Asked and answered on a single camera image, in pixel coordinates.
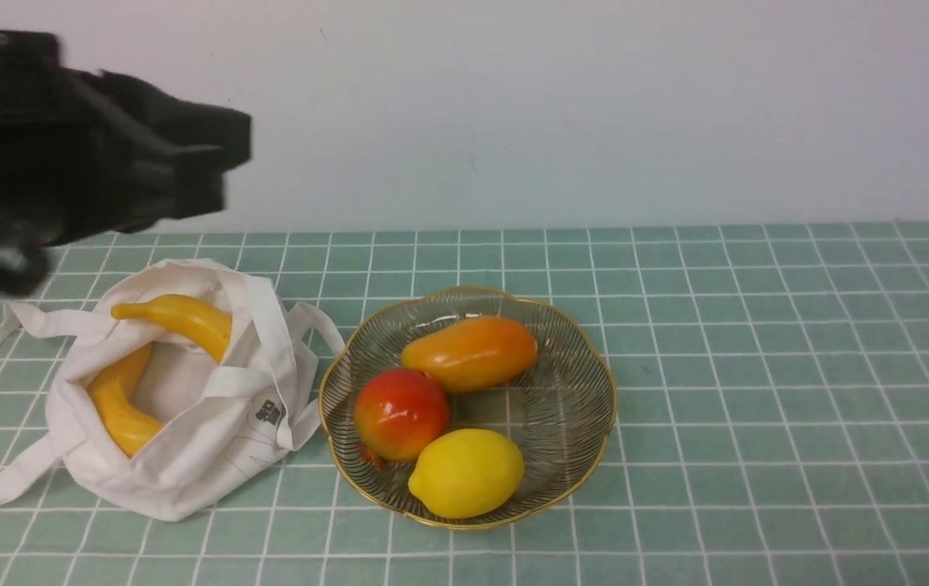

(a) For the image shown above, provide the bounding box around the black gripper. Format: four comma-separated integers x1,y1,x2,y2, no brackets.
0,29,252,297

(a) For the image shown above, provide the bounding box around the red yellow apple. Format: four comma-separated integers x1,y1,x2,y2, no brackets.
353,368,450,465

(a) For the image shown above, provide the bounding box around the white cloth tote bag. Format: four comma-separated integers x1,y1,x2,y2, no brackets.
0,259,345,522

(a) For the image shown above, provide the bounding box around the orange mango fruit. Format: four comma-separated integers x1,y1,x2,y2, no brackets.
400,316,539,396

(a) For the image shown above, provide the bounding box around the yellow banana upper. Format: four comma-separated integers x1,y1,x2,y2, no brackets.
111,294,233,364

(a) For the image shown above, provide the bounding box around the yellow banana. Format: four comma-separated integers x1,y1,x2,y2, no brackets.
111,294,233,364
86,343,163,457

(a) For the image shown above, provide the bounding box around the yellow banana lower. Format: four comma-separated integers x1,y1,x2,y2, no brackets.
86,343,163,457

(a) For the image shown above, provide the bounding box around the yellow lemon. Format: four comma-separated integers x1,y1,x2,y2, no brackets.
408,429,526,519

